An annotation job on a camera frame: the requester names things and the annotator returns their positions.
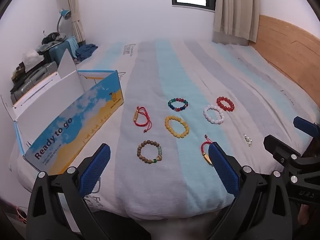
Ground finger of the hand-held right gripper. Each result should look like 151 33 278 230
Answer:
293 116 320 140
264 134 303 165

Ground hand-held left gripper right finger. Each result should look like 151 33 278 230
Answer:
208 142 293 240

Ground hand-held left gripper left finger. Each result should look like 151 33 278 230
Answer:
26 143 112 240

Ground brown wooden bead bracelet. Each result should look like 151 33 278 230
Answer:
136 140 164 164

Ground sky printed cardboard box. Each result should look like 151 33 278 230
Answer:
0 47 124 177

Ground red cord bracelet gold tube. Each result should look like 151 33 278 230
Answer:
201 134 215 167
132 106 153 133

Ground red bead bracelet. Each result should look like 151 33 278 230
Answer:
216 96 235 112

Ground yellow bead bracelet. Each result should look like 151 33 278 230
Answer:
164 115 190 138

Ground wooden headboard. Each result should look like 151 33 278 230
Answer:
249 14 320 100

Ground striped blue grey blanket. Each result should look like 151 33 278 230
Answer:
116 39 312 220

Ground dark blue clothes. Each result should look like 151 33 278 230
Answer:
75 44 98 61

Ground light blue cloth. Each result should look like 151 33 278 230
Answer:
65 36 79 55

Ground white plastic bag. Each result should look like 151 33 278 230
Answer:
22 49 45 70

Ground beige curtain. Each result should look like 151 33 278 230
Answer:
56 0 87 43
212 0 260 46

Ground dark clothes pile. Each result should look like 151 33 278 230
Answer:
36 31 67 54

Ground blue desk lamp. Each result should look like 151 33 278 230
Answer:
56 9 72 34

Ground white bead bracelet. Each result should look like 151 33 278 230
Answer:
203 105 225 125

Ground multicolour glass bead bracelet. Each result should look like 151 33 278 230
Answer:
167 97 189 112

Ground orange cable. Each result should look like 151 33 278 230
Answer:
10 205 27 224

